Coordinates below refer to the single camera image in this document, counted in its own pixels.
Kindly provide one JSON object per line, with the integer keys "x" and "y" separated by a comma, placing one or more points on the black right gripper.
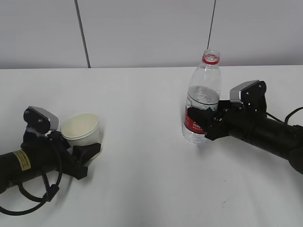
{"x": 228, "y": 120}

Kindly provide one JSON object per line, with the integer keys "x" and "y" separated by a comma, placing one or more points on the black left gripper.
{"x": 50, "y": 152}

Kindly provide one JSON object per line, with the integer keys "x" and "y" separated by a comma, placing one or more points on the white paper cup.
{"x": 81, "y": 129}

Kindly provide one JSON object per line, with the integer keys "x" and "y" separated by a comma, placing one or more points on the clear water bottle red label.
{"x": 203, "y": 92}

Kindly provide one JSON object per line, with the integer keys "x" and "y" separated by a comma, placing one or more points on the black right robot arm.
{"x": 254, "y": 128}

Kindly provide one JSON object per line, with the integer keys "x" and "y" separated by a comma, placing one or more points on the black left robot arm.
{"x": 15, "y": 168}

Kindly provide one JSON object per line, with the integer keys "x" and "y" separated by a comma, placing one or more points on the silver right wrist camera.
{"x": 250, "y": 95}

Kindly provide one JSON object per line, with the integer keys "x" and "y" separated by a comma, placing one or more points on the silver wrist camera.
{"x": 250, "y": 95}
{"x": 40, "y": 120}

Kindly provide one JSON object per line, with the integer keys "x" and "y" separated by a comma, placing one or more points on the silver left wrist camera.
{"x": 40, "y": 120}

